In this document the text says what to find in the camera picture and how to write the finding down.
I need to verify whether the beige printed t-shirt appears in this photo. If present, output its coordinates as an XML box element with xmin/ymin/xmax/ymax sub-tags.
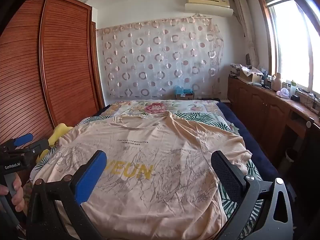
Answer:
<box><xmin>32</xmin><ymin>112</ymin><xmax>253</xmax><ymax>240</ymax></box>

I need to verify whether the pink white cloth cap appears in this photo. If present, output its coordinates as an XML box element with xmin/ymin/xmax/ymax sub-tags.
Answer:
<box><xmin>276</xmin><ymin>87</ymin><xmax>290</xmax><ymax>98</ymax></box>

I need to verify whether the open cardboard box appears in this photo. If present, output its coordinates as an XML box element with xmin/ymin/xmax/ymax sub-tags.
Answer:
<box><xmin>239</xmin><ymin>65</ymin><xmax>264</xmax><ymax>84</ymax></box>

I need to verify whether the palm leaf printed blanket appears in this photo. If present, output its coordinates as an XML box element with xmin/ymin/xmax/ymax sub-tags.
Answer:
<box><xmin>30</xmin><ymin>112</ymin><xmax>265</xmax><ymax>239</ymax></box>

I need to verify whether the floral quilt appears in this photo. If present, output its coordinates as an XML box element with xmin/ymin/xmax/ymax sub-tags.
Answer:
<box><xmin>100</xmin><ymin>99</ymin><xmax>240</xmax><ymax>135</ymax></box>

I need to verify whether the white waste bin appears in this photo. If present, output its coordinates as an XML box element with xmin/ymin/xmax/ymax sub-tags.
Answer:
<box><xmin>285</xmin><ymin>147</ymin><xmax>298</xmax><ymax>163</ymax></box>

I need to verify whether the white bundled drape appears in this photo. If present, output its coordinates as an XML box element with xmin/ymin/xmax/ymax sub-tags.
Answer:
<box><xmin>234</xmin><ymin>0</ymin><xmax>260</xmax><ymax>68</ymax></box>

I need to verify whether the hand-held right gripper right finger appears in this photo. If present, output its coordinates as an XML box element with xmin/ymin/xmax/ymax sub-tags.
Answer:
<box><xmin>211</xmin><ymin>151</ymin><xmax>294</xmax><ymax>240</ymax></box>

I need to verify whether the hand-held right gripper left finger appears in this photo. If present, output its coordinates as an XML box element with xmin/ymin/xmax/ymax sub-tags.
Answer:
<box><xmin>26</xmin><ymin>151</ymin><xmax>108</xmax><ymax>240</ymax></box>

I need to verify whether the wooden slatted wardrobe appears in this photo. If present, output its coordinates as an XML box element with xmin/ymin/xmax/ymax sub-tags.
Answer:
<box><xmin>0</xmin><ymin>0</ymin><xmax>105</xmax><ymax>155</ymax></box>

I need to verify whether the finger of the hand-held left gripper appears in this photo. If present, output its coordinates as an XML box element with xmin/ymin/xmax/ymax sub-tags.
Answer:
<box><xmin>10</xmin><ymin>139</ymin><xmax>50</xmax><ymax>157</ymax></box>
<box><xmin>0</xmin><ymin>133</ymin><xmax>34</xmax><ymax>153</ymax></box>

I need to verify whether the circle patterned sheer curtain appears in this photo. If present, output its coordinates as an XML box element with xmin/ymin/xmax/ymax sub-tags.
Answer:
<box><xmin>96</xmin><ymin>16</ymin><xmax>224</xmax><ymax>99</ymax></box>

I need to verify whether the beige thermos jug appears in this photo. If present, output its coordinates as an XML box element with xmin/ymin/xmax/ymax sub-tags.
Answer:
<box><xmin>271</xmin><ymin>72</ymin><xmax>283</xmax><ymax>92</ymax></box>

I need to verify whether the wooden framed window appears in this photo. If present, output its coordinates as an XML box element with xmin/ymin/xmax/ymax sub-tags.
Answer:
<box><xmin>257</xmin><ymin>0</ymin><xmax>320</xmax><ymax>95</ymax></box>

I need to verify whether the wall air conditioner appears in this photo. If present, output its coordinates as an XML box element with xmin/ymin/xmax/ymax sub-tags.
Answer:
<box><xmin>184</xmin><ymin>0</ymin><xmax>234</xmax><ymax>18</ymax></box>

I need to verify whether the person's left hand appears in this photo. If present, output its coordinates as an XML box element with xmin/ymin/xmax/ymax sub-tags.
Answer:
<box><xmin>0</xmin><ymin>175</ymin><xmax>25</xmax><ymax>213</ymax></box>

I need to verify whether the long wooden cabinet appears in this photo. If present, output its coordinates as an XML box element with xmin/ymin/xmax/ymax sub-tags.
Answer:
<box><xmin>227</xmin><ymin>76</ymin><xmax>320</xmax><ymax>170</ymax></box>

